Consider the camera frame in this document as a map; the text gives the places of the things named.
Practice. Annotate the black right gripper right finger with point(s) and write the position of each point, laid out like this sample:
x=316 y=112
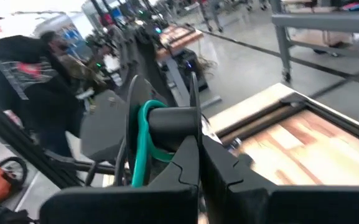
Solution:
x=260 y=205

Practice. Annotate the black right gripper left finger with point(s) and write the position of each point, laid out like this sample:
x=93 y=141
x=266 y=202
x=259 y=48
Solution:
x=120 y=205

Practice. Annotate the person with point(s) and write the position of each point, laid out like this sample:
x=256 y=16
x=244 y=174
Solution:
x=42 y=102

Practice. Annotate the black computer tower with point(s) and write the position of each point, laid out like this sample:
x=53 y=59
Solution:
x=193 y=68

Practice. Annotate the wooden robot station table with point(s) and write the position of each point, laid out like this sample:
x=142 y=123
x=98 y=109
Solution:
x=179 y=37

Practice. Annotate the wood-top grey workbench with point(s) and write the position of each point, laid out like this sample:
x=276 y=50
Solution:
x=322 y=23

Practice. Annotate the black aluminium rig frame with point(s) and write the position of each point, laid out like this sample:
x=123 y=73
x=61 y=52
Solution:
x=17 y=140

